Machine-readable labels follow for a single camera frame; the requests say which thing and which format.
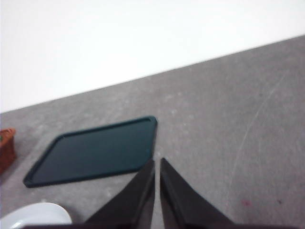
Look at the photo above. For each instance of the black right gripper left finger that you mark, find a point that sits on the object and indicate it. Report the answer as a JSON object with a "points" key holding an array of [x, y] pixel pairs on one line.
{"points": [[133, 202]]}

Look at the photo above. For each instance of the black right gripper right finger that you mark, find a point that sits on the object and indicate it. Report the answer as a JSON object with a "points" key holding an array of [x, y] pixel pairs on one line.
{"points": [[181, 205]]}

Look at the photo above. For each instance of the dark rectangular tray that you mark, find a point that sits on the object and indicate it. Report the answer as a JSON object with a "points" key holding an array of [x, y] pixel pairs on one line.
{"points": [[95, 152]]}

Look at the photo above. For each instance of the grey round plate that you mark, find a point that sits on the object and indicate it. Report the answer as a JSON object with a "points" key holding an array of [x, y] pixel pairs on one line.
{"points": [[35, 214]]}

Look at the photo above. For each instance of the brown wicker basket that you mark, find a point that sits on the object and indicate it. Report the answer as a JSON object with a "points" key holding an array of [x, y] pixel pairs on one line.
{"points": [[6, 152]]}

